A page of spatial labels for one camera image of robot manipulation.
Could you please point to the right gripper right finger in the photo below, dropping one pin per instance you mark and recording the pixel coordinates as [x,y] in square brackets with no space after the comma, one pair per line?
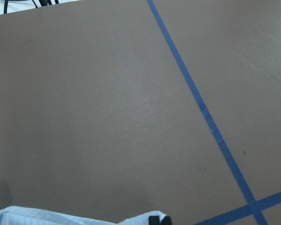
[166,221]

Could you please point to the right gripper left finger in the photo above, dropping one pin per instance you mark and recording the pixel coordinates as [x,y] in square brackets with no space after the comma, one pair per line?
[153,220]

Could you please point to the light blue striped shirt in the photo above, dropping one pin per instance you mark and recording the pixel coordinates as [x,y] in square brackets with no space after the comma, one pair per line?
[16,215]

